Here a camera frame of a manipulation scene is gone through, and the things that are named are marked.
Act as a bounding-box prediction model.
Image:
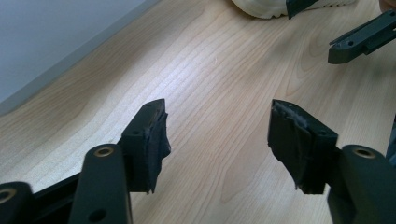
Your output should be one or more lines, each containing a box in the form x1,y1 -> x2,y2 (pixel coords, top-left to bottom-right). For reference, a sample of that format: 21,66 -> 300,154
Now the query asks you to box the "beige clog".
232,0 -> 356,20

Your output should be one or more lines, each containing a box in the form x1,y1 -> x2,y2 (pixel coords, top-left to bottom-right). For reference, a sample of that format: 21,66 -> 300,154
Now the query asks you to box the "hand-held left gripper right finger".
267,99 -> 339,195

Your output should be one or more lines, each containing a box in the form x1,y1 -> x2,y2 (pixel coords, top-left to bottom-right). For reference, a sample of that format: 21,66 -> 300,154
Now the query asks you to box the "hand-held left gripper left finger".
117,98 -> 172,194

